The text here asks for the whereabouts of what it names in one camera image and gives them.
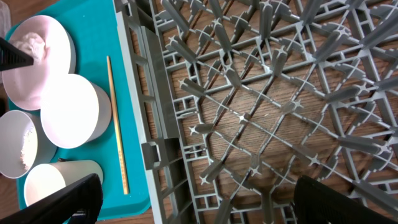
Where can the right wooden chopstick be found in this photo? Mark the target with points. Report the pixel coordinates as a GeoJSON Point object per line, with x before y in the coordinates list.
{"type": "Point", "coordinates": [117, 128]}

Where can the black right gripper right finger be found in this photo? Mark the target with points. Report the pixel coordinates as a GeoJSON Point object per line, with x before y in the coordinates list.
{"type": "Point", "coordinates": [314, 202]}

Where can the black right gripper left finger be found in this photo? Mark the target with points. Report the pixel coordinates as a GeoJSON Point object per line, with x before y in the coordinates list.
{"type": "Point", "coordinates": [79, 202]}

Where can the grey-green bowl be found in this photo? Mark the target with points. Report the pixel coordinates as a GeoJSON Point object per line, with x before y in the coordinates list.
{"type": "Point", "coordinates": [14, 124]}

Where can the white cup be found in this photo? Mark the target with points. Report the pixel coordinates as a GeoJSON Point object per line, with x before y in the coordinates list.
{"type": "Point", "coordinates": [46, 179]}

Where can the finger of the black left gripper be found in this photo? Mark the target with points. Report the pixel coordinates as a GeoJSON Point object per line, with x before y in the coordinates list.
{"type": "Point", "coordinates": [11, 57]}

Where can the pile of rice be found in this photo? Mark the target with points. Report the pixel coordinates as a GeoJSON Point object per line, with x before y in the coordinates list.
{"type": "Point", "coordinates": [28, 148]}

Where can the grey dishwasher rack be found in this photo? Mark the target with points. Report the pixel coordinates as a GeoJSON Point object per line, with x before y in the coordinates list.
{"type": "Point", "coordinates": [234, 101]}

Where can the large pink plate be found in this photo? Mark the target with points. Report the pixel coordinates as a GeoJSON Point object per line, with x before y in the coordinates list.
{"type": "Point", "coordinates": [24, 85]}

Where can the teal plastic tray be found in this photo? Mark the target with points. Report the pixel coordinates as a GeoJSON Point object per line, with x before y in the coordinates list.
{"type": "Point", "coordinates": [93, 28]}

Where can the pink shallow bowl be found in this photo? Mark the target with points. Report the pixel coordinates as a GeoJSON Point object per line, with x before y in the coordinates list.
{"type": "Point", "coordinates": [74, 111]}

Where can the white tissue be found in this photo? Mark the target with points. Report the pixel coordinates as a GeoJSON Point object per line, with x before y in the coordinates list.
{"type": "Point", "coordinates": [32, 44]}

